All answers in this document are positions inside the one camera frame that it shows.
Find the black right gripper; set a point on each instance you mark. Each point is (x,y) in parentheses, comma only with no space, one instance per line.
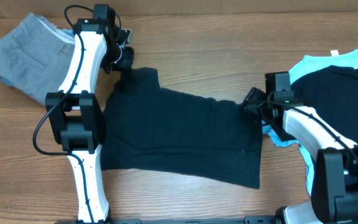
(251,98)

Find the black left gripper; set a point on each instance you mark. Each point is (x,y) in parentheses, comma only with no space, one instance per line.
(124,64)

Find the black t-shirt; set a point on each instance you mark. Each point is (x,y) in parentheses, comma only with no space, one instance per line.
(153,128)
(333,93)

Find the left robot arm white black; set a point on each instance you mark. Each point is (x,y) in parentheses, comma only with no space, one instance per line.
(74,113)

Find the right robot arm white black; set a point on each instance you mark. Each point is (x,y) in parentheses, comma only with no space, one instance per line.
(334,195)

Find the folded blue white cloth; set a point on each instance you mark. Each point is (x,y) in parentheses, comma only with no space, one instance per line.
(68,32)

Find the light blue t-shirt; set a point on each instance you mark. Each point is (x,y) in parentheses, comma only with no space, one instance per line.
(305,66)

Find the black t-shirt in pile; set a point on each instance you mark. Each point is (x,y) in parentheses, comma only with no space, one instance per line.
(333,93)

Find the folded grey trousers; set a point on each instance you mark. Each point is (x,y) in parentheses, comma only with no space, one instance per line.
(35,57)

